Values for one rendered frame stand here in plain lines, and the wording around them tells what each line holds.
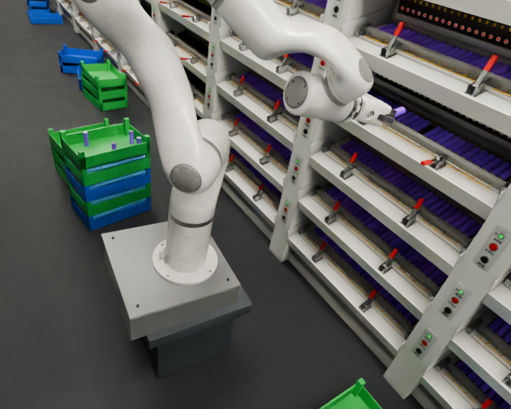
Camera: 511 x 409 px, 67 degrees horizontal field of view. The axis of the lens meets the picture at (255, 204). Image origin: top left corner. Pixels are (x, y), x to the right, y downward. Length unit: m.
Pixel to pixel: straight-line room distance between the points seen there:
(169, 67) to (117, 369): 0.96
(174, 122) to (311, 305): 1.02
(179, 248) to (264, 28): 0.59
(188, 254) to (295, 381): 0.61
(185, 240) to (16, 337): 0.74
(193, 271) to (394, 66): 0.79
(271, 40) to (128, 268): 0.72
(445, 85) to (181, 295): 0.86
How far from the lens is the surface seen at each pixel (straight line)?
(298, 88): 0.77
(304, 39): 0.74
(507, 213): 1.05
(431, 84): 1.09
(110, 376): 1.40
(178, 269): 1.11
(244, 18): 0.76
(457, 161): 1.13
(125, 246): 1.20
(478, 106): 1.04
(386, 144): 1.18
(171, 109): 0.84
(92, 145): 1.81
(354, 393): 1.44
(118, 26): 0.80
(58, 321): 1.55
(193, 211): 0.96
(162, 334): 1.12
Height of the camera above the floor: 1.21
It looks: 37 degrees down
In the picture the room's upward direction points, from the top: 11 degrees clockwise
